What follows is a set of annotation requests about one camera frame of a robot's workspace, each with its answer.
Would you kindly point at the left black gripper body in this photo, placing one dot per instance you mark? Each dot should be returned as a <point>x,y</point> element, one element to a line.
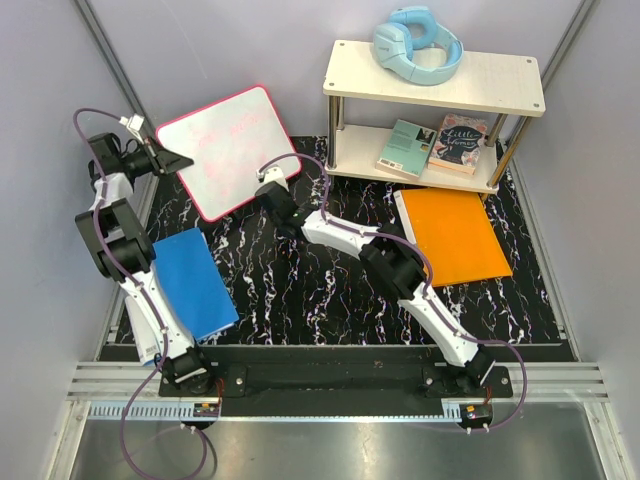
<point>139,163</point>

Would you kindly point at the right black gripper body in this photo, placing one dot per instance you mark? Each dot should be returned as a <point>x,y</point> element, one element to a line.
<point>276,223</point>

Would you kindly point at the pink framed whiteboard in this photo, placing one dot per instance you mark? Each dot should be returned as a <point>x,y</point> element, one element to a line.
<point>228,141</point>

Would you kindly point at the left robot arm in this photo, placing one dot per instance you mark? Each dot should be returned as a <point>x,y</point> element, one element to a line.
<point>123,252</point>

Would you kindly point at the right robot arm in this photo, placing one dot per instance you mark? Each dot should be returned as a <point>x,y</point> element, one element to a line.
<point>392,264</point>

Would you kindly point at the black marble pattern mat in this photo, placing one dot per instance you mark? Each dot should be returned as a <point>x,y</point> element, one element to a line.
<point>291,294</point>

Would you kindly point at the blue book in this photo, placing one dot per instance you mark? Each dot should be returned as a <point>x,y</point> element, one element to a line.
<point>181,300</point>

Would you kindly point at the teal paperback book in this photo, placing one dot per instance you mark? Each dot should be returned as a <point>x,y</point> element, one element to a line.
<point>407,151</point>

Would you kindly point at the orange folder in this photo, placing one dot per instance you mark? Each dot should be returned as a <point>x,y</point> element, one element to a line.
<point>452,229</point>

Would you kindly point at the white two-tier shelf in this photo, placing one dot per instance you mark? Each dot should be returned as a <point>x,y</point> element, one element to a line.
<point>499,84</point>

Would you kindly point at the Little Women book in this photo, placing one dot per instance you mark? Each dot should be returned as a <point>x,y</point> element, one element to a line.
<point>456,149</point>

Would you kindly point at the light blue headphones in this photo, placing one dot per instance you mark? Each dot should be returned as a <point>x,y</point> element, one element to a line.
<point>410,29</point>

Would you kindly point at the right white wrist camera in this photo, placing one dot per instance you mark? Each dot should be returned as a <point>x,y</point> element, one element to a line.
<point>273,174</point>

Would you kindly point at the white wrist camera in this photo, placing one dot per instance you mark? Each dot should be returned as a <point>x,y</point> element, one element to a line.
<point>273,174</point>
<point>134,125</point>

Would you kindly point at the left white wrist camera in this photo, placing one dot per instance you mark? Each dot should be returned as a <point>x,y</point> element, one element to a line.
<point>134,125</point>

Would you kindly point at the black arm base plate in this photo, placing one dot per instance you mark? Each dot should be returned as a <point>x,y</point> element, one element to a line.
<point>336,382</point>

